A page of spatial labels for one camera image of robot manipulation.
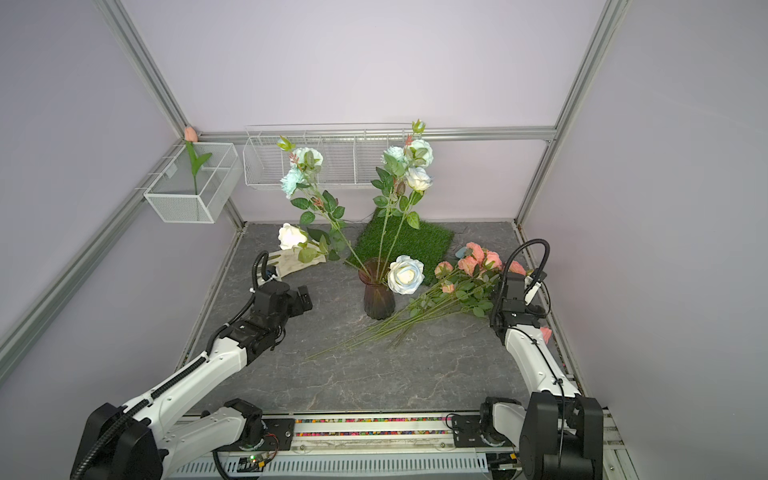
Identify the green artificial grass mat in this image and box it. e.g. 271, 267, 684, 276
348, 208, 455, 285

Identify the pink peony flower stem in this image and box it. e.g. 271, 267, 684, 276
309, 242, 527, 360

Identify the white wire basket back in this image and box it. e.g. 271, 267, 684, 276
242, 122, 412, 189

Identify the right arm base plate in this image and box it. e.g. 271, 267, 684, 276
444, 413, 498, 448

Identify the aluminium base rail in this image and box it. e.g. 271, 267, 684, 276
201, 410, 636, 479

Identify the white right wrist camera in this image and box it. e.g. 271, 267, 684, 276
524, 270, 547, 305

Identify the beige garden glove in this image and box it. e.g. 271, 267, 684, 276
267, 248, 326, 280

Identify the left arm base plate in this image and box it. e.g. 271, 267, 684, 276
219, 417, 296, 452

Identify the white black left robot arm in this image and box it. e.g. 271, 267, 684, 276
70, 251, 313, 479

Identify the pink tulip in basket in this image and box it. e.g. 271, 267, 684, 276
184, 126, 212, 195

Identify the white wire basket left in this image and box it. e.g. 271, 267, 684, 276
144, 142, 243, 224

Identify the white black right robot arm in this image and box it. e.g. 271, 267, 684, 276
481, 239, 604, 479

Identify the mixed flower bouquet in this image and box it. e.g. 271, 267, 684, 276
278, 119, 435, 288

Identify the white wire basket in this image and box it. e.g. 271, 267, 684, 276
242, 122, 412, 189
144, 142, 243, 224

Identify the dark pink glass vase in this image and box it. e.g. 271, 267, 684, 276
358, 258, 395, 320

